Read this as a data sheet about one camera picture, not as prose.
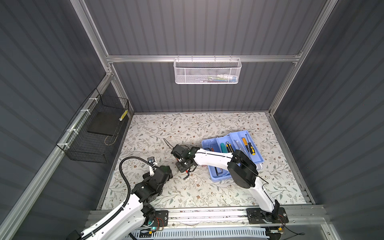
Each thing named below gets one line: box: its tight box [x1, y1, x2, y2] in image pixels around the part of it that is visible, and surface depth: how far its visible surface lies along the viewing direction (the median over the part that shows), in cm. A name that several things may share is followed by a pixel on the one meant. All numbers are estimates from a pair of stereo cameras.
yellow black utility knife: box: [225, 141, 234, 153], surface depth 93 cm
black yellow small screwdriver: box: [248, 142, 256, 156], surface depth 86 cm
